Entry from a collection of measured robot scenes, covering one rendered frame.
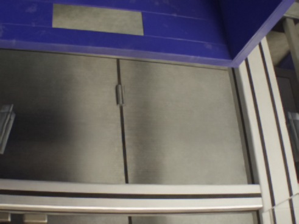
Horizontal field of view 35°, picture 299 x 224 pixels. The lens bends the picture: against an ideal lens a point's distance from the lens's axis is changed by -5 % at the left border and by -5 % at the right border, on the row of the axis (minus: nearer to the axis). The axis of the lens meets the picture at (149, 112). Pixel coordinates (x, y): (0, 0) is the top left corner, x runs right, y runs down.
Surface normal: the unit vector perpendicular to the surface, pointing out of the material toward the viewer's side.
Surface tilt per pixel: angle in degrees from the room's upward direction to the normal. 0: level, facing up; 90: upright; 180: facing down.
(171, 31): 90
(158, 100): 90
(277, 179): 90
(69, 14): 0
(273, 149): 90
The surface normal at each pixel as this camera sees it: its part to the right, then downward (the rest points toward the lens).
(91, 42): 0.31, -0.44
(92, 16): 0.09, 0.90
